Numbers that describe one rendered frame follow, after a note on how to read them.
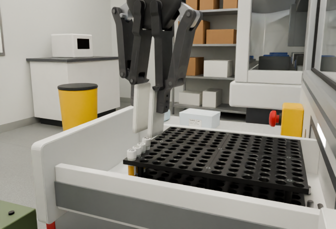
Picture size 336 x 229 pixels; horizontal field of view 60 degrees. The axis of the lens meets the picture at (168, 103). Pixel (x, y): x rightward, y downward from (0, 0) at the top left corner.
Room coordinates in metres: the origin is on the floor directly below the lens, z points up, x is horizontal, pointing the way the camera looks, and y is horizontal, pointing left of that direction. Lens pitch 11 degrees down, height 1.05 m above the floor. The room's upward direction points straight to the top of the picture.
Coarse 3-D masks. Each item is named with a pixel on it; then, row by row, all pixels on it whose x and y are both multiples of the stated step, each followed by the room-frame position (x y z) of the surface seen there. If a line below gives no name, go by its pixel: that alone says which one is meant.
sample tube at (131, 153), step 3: (129, 150) 0.36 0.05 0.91; (132, 150) 0.36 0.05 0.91; (135, 150) 0.36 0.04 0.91; (129, 153) 0.36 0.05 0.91; (132, 153) 0.36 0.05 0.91; (135, 153) 0.36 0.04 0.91; (129, 156) 0.36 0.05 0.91; (132, 156) 0.36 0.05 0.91; (135, 156) 0.36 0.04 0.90; (129, 159) 0.36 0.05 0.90; (132, 159) 0.36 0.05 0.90; (135, 159) 0.36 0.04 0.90; (129, 165) 0.36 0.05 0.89; (132, 165) 0.36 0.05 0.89; (129, 168) 0.36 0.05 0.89; (132, 168) 0.36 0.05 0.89; (135, 168) 0.36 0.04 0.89; (129, 171) 0.36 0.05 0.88; (132, 171) 0.36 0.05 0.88; (135, 171) 0.36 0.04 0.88; (129, 174) 0.36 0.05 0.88; (132, 174) 0.36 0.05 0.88; (135, 174) 0.36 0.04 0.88
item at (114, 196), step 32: (192, 128) 0.54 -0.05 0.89; (320, 160) 0.44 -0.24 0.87; (64, 192) 0.35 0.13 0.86; (96, 192) 0.33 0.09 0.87; (128, 192) 0.32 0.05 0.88; (160, 192) 0.30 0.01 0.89; (192, 192) 0.29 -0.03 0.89; (224, 192) 0.29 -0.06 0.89; (320, 192) 0.39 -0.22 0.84; (128, 224) 0.32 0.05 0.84; (160, 224) 0.30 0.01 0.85; (192, 224) 0.29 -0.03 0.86; (224, 224) 0.27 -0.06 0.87; (256, 224) 0.26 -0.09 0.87; (288, 224) 0.25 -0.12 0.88
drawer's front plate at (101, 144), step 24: (96, 120) 0.46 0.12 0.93; (120, 120) 0.52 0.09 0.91; (48, 144) 0.35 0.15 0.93; (72, 144) 0.39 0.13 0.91; (96, 144) 0.44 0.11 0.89; (120, 144) 0.51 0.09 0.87; (48, 168) 0.35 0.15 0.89; (96, 168) 0.44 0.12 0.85; (48, 192) 0.34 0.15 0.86; (48, 216) 0.34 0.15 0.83
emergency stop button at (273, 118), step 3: (270, 111) 0.69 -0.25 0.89; (273, 111) 0.68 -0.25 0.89; (270, 114) 0.68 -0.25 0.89; (273, 114) 0.67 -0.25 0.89; (270, 117) 0.67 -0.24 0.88; (273, 117) 0.67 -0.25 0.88; (276, 117) 0.68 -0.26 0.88; (270, 120) 0.67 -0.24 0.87; (273, 120) 0.67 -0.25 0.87; (276, 120) 0.68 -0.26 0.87; (270, 123) 0.67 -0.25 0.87; (273, 123) 0.67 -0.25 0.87; (273, 126) 0.68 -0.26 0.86
